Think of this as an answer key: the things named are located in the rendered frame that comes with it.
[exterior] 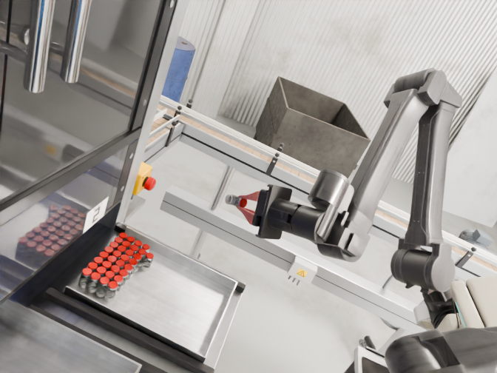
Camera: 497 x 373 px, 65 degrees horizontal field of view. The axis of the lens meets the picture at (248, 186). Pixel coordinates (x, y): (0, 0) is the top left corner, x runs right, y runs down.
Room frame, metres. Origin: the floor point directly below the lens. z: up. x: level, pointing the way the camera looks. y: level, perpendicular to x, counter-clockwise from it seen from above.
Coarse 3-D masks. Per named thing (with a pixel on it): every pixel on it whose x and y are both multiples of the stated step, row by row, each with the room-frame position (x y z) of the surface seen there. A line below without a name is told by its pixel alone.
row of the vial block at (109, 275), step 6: (132, 246) 0.76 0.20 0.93; (138, 246) 0.77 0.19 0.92; (126, 252) 0.73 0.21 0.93; (132, 252) 0.74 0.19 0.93; (126, 258) 0.71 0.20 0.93; (120, 264) 0.68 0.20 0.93; (114, 270) 0.66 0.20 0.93; (108, 276) 0.64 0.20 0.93; (114, 276) 0.66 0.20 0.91; (102, 282) 0.61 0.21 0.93; (108, 282) 0.62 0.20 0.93; (102, 288) 0.61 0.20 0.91; (96, 294) 0.61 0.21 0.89; (102, 294) 0.61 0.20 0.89
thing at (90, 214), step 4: (104, 200) 0.73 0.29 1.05; (100, 204) 0.71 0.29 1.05; (104, 204) 0.73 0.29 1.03; (96, 208) 0.70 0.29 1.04; (100, 208) 0.71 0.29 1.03; (104, 208) 0.74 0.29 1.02; (88, 212) 0.66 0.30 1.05; (92, 212) 0.68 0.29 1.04; (96, 212) 0.70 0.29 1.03; (100, 212) 0.72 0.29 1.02; (88, 216) 0.67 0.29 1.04; (92, 216) 0.69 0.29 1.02; (96, 216) 0.71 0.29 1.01; (100, 216) 0.73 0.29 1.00; (88, 220) 0.67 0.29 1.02; (96, 220) 0.71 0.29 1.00; (84, 224) 0.66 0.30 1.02; (88, 224) 0.67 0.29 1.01; (92, 224) 0.70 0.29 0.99; (84, 228) 0.66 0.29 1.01; (88, 228) 0.68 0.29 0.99
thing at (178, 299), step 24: (144, 240) 0.83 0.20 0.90; (168, 264) 0.80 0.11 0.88; (192, 264) 0.82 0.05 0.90; (72, 288) 0.60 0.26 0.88; (144, 288) 0.69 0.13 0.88; (168, 288) 0.72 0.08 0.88; (192, 288) 0.76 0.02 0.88; (216, 288) 0.80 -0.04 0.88; (120, 312) 0.57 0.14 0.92; (144, 312) 0.63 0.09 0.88; (168, 312) 0.65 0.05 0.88; (192, 312) 0.69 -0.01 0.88; (216, 312) 0.72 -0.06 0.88; (168, 336) 0.59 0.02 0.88; (192, 336) 0.62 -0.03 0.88
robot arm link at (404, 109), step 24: (432, 72) 0.86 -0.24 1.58; (408, 96) 0.82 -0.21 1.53; (432, 96) 0.82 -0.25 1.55; (384, 120) 0.81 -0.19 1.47; (408, 120) 0.80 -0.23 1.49; (384, 144) 0.74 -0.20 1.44; (360, 168) 0.73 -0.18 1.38; (384, 168) 0.72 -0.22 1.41; (360, 192) 0.67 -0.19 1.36; (360, 216) 0.63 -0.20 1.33
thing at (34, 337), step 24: (0, 312) 0.48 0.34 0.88; (24, 312) 0.49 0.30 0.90; (0, 336) 0.44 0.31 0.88; (24, 336) 0.46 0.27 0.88; (48, 336) 0.48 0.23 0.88; (72, 336) 0.48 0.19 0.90; (0, 360) 0.40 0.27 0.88; (24, 360) 0.42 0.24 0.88; (48, 360) 0.43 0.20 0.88; (72, 360) 0.45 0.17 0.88; (96, 360) 0.47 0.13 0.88; (120, 360) 0.48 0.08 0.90
